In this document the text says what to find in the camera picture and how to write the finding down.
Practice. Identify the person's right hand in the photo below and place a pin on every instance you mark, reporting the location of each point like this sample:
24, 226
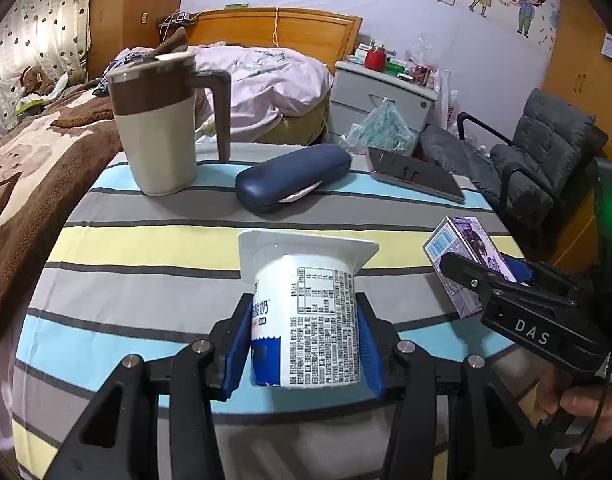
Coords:
586, 405

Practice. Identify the grey nightstand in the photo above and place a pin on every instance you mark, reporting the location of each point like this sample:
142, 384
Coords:
356, 90

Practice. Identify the black power strip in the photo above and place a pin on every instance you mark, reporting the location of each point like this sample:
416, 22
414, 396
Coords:
178, 19

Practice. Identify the brown plush blanket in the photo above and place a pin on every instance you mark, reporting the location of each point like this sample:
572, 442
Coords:
35, 170

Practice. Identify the green tinted plastic bag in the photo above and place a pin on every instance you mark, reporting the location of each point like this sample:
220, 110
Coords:
386, 127

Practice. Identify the brown teddy bear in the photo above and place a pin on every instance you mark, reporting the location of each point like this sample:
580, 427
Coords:
35, 80

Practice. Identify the red jar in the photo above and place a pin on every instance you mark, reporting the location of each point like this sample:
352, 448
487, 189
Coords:
375, 59

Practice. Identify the beige mug with brown lid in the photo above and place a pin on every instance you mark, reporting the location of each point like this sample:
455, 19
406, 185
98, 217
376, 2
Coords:
155, 145

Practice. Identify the stack of small boxes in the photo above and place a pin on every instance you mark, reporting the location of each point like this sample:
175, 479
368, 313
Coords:
397, 65

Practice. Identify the tall wooden wardrobe with stars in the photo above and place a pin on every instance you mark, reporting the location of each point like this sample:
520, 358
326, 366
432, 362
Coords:
135, 0

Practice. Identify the grey cushioned armchair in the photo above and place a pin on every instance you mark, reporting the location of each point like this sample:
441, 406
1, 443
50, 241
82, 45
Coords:
551, 145

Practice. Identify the dark patterned jar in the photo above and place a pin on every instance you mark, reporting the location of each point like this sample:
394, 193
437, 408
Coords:
422, 76

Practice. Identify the white plastic bag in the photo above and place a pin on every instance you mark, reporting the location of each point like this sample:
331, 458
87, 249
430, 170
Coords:
443, 95

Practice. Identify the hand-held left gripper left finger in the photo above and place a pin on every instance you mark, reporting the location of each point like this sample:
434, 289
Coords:
238, 355

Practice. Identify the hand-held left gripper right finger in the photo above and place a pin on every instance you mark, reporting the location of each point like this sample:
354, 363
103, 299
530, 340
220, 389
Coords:
371, 355

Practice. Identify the heart print curtain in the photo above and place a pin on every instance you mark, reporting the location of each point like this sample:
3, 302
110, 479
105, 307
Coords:
45, 20

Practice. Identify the blue striped garment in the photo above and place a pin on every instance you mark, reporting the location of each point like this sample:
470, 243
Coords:
118, 62

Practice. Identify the blue glasses case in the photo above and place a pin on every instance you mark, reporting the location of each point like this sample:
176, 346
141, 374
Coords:
286, 175

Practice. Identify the white yogurt cup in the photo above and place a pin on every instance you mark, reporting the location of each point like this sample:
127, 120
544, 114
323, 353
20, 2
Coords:
316, 320

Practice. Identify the wooden headboard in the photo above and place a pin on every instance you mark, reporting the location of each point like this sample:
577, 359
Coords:
306, 30

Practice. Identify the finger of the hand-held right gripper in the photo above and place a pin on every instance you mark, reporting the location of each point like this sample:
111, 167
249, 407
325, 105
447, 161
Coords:
468, 275
541, 275

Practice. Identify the striped tablecloth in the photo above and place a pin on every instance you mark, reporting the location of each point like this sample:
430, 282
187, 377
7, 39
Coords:
135, 270

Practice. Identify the purple drink carton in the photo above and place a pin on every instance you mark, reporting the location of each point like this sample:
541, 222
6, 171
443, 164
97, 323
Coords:
466, 240

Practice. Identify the wide wooden wardrobe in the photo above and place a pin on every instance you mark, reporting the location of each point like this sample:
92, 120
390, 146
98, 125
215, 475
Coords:
581, 50

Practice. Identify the dark tablet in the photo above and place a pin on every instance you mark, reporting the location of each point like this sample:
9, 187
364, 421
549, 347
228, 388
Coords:
416, 175

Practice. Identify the pink duvet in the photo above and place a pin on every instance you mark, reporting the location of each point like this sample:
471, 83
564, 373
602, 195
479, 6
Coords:
276, 90

